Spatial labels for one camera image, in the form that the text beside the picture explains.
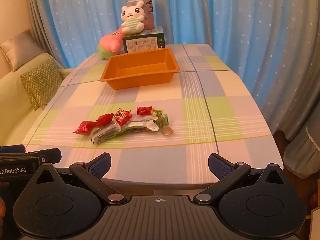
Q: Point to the red candy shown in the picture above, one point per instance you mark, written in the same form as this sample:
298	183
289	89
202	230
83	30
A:
121	113
143	110
125	120
83	127
104	118

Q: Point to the green chevron cushion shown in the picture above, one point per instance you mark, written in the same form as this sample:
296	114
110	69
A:
37	107
42	82

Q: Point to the clear green candy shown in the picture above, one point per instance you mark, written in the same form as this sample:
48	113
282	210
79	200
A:
162	121

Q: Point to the dark grey snack packet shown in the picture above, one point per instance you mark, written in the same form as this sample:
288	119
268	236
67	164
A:
103	133

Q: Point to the beige printed board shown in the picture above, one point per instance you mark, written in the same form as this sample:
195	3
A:
316	211

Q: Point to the grey satin cushion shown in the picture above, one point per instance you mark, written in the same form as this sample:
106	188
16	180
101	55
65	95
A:
22	47

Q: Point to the blue star curtain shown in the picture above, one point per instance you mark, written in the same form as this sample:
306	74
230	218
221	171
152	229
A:
225	17

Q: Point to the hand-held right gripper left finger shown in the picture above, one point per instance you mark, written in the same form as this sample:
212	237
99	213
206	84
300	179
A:
100	166

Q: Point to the person's left hand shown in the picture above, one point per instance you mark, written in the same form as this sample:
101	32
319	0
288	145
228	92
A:
2	207

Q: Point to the grey printed box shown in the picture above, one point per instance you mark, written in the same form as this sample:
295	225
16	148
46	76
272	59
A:
149	15

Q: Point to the pink star plush toy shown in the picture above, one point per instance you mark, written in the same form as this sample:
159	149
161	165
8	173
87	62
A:
111	42

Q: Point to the light green sofa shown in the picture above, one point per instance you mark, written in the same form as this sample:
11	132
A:
15	105

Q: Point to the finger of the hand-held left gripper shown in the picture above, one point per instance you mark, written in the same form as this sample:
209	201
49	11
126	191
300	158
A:
12	149
50	155

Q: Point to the orange plastic tray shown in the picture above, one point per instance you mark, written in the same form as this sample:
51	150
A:
117	82

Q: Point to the grey cloth with lace trim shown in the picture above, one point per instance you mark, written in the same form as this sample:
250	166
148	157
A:
300	160

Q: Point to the silver snack packet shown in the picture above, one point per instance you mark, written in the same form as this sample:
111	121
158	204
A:
142	123

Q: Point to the brown candy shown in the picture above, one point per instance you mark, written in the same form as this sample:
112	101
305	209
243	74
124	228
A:
167	131

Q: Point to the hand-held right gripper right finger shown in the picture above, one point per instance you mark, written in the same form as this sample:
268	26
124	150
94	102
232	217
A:
220	166

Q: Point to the white bunny plush toy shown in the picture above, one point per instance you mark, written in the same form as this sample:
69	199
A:
131	13

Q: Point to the green cardboard box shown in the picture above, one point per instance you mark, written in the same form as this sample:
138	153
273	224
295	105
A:
140	43

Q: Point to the grey curtain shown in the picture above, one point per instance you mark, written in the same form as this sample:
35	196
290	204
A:
300	110
37	17

